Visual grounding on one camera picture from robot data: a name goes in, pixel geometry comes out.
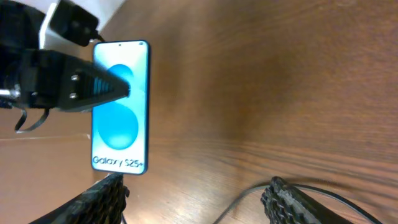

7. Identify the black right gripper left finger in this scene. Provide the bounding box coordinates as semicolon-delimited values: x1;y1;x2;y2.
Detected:
31;173;129;224

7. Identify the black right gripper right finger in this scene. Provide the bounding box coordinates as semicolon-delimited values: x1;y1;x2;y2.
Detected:
261;176;354;224

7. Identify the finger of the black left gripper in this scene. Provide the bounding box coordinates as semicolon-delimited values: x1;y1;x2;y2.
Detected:
60;57;129;112

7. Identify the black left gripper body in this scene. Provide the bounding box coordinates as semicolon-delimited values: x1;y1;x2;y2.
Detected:
18;49;78;111

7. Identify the black USB charging cable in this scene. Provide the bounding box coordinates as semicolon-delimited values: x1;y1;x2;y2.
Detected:
211;183;383;224

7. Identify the blue Galaxy smartphone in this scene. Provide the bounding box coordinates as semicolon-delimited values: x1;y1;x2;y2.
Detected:
91;40;151;175

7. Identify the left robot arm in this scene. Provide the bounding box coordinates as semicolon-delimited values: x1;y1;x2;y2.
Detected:
1;1;129;112

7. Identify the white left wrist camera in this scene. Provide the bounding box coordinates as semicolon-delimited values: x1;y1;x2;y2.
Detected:
39;0;103;51

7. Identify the black left camera cable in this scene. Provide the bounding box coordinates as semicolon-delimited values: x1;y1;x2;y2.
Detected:
14;30;106;134

